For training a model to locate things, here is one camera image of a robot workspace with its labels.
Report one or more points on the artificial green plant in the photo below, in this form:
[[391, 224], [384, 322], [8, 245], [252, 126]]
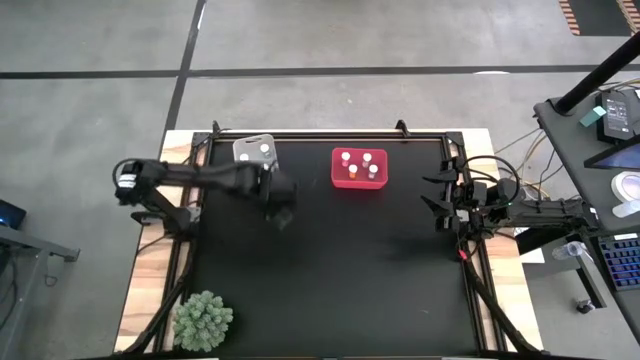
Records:
[[202, 322]]

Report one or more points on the backlit keyboard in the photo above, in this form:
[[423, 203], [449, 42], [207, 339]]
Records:
[[622, 262]]

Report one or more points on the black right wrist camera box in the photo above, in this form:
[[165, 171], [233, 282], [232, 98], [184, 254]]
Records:
[[479, 192]]

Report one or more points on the black desk bracket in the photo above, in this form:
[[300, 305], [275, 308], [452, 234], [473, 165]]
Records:
[[545, 242]]

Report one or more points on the grey desk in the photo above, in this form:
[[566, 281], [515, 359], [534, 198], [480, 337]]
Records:
[[30, 242], [575, 165]]

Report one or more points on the blue-lit device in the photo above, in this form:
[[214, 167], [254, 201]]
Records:
[[11, 215]]

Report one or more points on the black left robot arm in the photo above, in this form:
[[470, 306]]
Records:
[[200, 175]]

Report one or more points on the black power adapter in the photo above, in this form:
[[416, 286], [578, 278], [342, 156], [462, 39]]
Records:
[[616, 117]]

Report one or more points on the white paper sheet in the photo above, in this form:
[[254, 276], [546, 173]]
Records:
[[534, 256]]

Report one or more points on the white round device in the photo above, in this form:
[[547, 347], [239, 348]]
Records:
[[627, 186]]

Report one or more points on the dark tablet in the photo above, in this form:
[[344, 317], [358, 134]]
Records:
[[620, 157]]

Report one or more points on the red clip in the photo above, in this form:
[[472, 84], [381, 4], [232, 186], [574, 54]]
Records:
[[462, 255]]

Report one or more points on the black aluminium rig frame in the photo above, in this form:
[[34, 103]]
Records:
[[310, 136]]

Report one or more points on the white plastic bin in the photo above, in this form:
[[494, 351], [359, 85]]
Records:
[[252, 145]]

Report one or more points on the clear water bottle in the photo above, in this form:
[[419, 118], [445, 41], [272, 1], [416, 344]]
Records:
[[570, 250]]

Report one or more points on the grey desk leg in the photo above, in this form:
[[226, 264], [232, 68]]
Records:
[[592, 285]]

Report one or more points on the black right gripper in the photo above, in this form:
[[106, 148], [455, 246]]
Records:
[[461, 200]]

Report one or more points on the pink plastic bin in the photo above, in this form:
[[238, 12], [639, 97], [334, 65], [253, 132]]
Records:
[[340, 182]]

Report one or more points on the small white object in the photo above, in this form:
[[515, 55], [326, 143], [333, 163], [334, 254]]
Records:
[[627, 209]]

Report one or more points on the small teal box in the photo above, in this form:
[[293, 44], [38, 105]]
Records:
[[593, 116]]

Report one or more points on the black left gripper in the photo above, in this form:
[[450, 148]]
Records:
[[280, 190]]

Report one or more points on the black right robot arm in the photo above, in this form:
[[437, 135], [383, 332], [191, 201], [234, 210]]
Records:
[[545, 215]]

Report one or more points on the black caster wheel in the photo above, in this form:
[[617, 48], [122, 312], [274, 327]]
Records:
[[585, 306]]

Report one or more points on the black pole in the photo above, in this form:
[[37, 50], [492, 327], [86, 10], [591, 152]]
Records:
[[595, 80]]

